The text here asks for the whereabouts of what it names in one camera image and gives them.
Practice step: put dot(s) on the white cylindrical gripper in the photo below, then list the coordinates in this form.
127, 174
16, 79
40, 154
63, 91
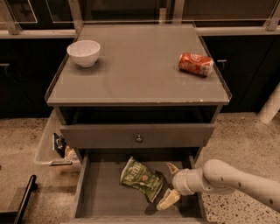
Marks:
179, 181

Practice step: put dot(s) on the green jalapeno chip bag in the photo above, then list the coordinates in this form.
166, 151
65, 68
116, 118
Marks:
139, 176

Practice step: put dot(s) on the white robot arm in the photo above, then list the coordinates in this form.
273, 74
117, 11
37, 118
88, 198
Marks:
218, 177

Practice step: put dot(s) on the top drawer with knob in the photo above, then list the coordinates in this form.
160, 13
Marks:
109, 136

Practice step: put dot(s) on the open middle drawer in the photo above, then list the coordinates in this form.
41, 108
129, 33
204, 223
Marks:
101, 199

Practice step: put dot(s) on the grey drawer cabinet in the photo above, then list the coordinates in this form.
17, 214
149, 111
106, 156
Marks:
137, 80

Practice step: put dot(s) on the orange snack bag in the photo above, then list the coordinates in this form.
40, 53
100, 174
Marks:
70, 153

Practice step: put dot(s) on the dark blue snack bag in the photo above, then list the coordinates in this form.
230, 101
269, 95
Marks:
59, 144

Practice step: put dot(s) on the red soda can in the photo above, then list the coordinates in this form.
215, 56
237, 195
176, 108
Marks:
195, 63

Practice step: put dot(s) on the clear plastic storage bin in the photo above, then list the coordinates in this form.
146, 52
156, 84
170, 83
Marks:
45, 155

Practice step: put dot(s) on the white ceramic bowl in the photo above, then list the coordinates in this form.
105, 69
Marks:
84, 52

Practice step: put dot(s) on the black chair part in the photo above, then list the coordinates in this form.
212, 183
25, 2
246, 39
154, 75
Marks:
15, 217

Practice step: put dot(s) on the metal railing frame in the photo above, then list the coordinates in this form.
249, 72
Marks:
211, 17

